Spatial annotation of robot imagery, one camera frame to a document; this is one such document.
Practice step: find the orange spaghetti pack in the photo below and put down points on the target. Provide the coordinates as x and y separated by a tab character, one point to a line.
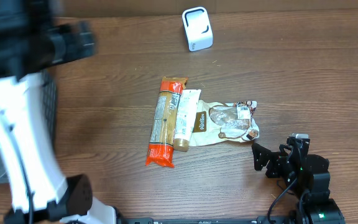
161	148

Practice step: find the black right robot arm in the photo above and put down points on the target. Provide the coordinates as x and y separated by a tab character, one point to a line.
305	175

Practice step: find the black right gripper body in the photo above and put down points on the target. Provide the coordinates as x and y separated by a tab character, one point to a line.
279	169

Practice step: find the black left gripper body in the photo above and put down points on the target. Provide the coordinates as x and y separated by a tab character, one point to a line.
66	45

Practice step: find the brown cardboard back panel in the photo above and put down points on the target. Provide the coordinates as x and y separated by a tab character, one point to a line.
119	8

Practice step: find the white barcode scanner stand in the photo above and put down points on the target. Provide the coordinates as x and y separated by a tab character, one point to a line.
197	28

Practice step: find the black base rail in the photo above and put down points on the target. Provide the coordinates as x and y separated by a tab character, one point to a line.
204	221

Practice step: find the white cream tube brown cap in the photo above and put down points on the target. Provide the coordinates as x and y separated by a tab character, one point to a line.
186	116

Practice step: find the grey plastic mesh basket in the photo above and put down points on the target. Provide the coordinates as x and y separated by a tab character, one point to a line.
49	100

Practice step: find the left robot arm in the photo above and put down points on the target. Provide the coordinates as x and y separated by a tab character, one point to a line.
30	42

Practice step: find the beige bread snack bag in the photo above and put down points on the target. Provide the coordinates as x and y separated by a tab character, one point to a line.
218	122

